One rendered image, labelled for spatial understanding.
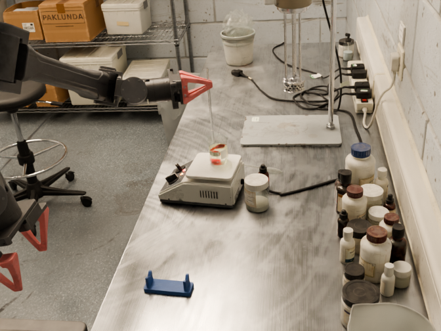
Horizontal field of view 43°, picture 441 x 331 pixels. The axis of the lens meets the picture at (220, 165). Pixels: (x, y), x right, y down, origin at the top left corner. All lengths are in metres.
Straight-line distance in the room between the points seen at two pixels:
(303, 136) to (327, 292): 0.66
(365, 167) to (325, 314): 0.42
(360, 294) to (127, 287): 0.48
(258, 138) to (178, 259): 0.58
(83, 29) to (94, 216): 1.23
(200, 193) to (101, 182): 1.75
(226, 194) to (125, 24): 2.31
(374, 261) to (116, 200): 1.95
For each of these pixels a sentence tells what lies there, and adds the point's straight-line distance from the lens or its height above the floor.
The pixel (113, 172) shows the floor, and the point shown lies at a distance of 3.17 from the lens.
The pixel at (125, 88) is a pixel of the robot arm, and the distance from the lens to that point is 1.23.
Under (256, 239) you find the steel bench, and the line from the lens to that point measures 1.29.
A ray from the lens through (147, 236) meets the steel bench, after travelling 1.34.
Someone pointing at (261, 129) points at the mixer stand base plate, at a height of 0.76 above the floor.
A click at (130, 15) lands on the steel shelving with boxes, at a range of 3.53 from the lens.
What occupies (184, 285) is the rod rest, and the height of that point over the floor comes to 0.78.
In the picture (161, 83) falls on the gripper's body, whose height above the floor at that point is 1.08.
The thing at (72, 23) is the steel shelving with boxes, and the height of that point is 0.68.
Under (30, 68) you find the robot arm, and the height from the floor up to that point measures 1.23.
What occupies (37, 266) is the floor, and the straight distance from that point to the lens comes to 2.61.
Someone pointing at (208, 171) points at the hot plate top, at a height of 0.84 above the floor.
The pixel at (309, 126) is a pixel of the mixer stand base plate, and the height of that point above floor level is 0.76.
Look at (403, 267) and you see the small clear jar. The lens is 1.17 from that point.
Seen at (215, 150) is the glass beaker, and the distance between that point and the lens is 1.38.
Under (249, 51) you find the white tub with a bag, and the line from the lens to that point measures 2.30.
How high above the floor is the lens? 1.54
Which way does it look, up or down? 30 degrees down
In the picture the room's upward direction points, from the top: 5 degrees counter-clockwise
